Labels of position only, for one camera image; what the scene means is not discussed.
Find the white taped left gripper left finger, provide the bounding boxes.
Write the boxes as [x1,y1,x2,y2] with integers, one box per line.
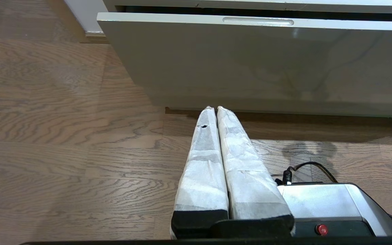
[170,106,230,239]

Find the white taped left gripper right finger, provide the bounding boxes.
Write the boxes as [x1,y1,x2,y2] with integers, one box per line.
[216,106,295,222]

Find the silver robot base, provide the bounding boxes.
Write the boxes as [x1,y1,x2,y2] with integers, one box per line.
[277,182,392,237]

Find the white glossy low cabinet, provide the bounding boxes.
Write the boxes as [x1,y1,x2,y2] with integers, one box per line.
[97,0,392,118]

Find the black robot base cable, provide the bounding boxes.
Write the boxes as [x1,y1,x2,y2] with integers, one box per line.
[274,161,392,237]

